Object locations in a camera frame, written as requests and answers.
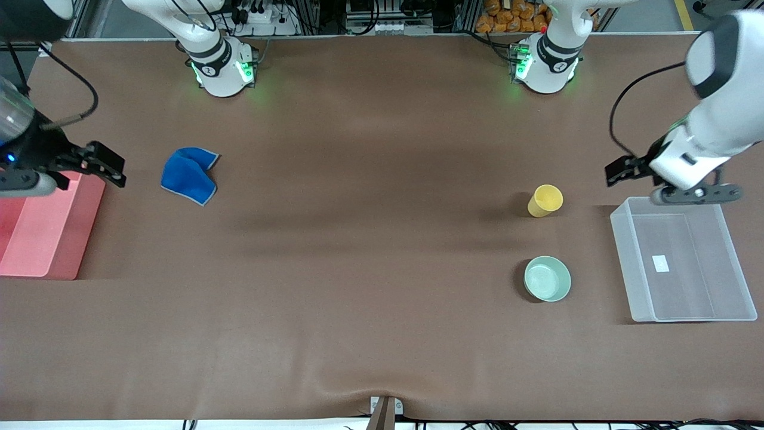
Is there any brown table mat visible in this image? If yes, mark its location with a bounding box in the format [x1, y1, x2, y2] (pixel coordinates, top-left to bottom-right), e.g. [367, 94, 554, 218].
[0, 33, 764, 422]

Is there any blue microfibre cloth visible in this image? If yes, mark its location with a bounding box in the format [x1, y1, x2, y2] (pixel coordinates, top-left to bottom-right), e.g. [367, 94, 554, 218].
[161, 147, 220, 207]

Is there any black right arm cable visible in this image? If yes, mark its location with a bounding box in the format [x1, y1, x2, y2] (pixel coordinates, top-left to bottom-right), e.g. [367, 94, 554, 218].
[5, 41, 99, 131]

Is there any orange snack bags pile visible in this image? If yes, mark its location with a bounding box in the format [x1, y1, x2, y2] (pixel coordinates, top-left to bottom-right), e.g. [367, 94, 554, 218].
[476, 0, 553, 34]

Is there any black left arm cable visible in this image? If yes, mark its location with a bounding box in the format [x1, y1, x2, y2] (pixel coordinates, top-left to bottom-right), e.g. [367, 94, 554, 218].
[609, 61, 688, 159]

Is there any mint green bowl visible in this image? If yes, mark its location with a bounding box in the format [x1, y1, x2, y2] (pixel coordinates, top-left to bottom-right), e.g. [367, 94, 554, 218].
[523, 256, 572, 303]

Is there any clear plastic bin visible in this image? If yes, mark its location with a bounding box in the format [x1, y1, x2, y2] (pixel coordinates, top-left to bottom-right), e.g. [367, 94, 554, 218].
[609, 196, 758, 324]

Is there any white power strip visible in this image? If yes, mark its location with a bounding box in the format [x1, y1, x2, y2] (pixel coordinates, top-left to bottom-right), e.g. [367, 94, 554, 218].
[236, 5, 300, 36]

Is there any metal table clamp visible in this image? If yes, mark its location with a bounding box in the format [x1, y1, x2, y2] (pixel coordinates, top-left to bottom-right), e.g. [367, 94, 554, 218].
[369, 395, 404, 430]

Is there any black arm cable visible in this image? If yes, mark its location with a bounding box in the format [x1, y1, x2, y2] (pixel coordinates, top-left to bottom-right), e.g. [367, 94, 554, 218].
[609, 61, 688, 159]
[5, 41, 99, 131]

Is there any pink plastic bin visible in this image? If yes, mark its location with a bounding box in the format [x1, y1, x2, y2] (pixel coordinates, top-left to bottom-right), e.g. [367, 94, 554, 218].
[0, 170, 107, 281]

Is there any yellow plastic cup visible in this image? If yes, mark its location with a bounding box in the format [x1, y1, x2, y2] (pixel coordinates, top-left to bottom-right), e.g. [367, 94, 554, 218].
[527, 185, 563, 218]

